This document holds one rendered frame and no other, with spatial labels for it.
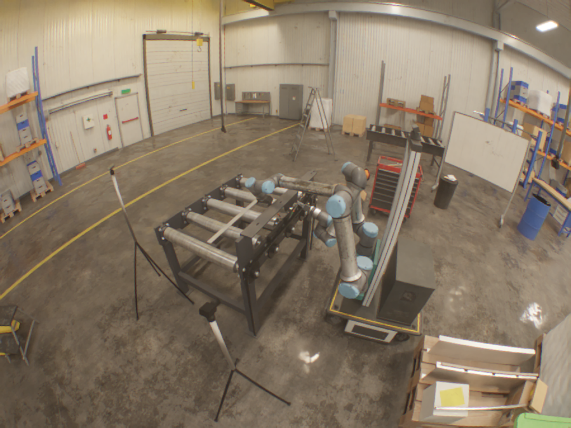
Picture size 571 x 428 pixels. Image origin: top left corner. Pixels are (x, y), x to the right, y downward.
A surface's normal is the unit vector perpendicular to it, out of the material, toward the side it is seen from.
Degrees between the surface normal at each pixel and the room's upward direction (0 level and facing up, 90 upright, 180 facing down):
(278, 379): 0
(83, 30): 90
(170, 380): 0
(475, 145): 90
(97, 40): 90
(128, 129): 90
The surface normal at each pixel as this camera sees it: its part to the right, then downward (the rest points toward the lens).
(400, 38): -0.44, 0.48
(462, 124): -0.78, 0.33
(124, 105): 0.90, 0.25
